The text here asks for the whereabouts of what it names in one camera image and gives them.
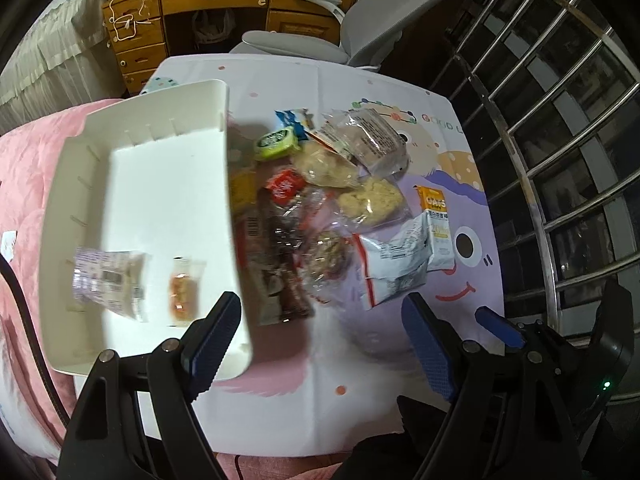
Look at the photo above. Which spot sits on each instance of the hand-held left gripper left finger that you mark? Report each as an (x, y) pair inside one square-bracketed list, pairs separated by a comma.
[(212, 345)]

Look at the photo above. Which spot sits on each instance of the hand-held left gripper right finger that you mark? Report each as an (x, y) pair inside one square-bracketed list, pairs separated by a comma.
[(430, 350)]

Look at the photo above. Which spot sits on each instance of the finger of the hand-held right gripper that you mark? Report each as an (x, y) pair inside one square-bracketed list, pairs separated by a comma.
[(497, 325)]

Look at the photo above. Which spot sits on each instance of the small orange snack packet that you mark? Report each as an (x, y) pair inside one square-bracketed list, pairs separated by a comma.
[(182, 290)]

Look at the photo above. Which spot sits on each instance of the silver white snack bag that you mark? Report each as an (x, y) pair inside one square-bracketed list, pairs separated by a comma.
[(395, 265)]

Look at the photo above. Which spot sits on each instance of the dark chocolate snack packet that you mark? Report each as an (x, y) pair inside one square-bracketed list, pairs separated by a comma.
[(282, 260)]

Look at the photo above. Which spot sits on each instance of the orange white drink sachet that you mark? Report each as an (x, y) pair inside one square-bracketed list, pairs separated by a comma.
[(437, 230)]

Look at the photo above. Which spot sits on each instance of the purple label clear snack packet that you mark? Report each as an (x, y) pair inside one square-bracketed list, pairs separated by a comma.
[(107, 280)]

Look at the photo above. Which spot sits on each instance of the brown cookie packet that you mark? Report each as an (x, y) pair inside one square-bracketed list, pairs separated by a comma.
[(325, 255)]

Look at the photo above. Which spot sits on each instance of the yellow snack packet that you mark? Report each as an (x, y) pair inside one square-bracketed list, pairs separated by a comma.
[(242, 190)]

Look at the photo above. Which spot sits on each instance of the clear rice cracker packet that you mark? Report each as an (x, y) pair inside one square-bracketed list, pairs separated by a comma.
[(367, 200)]

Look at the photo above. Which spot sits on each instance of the white plastic bin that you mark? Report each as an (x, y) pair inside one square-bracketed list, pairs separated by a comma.
[(165, 185)]

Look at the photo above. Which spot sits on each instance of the red snack packet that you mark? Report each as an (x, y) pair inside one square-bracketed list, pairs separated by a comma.
[(285, 186)]

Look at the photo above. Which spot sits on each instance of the red edged rice cracker packet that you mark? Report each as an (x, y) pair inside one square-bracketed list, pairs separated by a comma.
[(325, 166)]

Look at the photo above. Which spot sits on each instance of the green snack packet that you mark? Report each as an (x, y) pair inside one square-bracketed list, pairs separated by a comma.
[(275, 142)]

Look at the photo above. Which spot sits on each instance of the brown grain cake packet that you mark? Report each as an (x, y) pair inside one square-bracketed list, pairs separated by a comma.
[(372, 140)]

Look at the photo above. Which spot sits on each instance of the blue snack packet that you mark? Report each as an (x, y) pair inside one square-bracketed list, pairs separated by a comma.
[(292, 119)]

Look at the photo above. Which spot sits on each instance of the metal window grille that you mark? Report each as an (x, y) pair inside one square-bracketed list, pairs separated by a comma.
[(546, 250)]

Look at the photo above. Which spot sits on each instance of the white fabric tag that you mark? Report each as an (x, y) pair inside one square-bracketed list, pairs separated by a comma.
[(7, 242)]

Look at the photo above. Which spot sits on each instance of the pink quilted blanket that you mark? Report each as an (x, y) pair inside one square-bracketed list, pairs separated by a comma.
[(25, 170)]

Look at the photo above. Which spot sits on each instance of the cartoon printed tablecloth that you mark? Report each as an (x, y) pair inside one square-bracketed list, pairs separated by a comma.
[(300, 90)]

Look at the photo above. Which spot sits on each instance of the waste bin with bag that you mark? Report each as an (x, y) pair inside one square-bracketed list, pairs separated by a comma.
[(212, 27)]

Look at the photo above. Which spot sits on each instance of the white frilled curtain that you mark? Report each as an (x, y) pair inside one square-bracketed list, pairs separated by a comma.
[(50, 60)]

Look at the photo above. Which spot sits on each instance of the grey office chair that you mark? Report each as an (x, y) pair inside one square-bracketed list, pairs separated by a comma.
[(390, 15)]

